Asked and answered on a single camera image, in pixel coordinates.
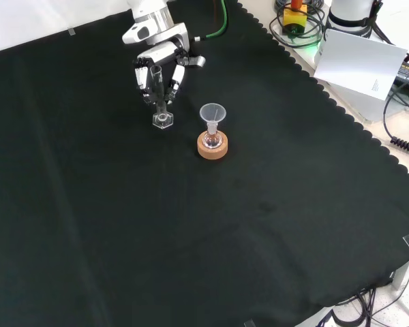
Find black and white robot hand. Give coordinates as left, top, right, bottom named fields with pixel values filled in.
left=133, top=22, right=207, bottom=106

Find clear glass graduated cylinder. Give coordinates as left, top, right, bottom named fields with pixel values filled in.
left=149, top=65, right=175, bottom=131

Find clear plastic funnel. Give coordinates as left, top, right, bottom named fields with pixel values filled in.
left=199, top=103, right=228, bottom=136

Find small glass round-bottom flask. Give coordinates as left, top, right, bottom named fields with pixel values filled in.
left=202, top=127, right=224, bottom=149

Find yellow stop button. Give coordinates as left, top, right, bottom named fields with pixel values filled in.
left=281, top=0, right=309, bottom=37

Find black cloth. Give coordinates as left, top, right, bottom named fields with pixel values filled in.
left=0, top=0, right=409, bottom=327

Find pale board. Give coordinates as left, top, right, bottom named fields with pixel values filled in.
left=312, top=28, right=408, bottom=102

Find pale grey box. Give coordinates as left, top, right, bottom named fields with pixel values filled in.
left=327, top=81, right=395, bottom=123

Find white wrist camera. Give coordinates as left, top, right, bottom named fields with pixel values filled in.
left=121, top=22, right=157, bottom=46

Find green cable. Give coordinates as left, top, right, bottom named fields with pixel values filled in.
left=194, top=0, right=228, bottom=42

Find cork ring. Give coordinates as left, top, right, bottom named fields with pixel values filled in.
left=196, top=131, right=230, bottom=160

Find black cable with ribbed sleeve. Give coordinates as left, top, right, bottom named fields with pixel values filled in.
left=382, top=87, right=409, bottom=157

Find tangled black cables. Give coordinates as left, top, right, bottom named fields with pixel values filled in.
left=313, top=285, right=409, bottom=327

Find aluminium bracket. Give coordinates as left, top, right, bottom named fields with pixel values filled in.
left=391, top=253, right=409, bottom=290

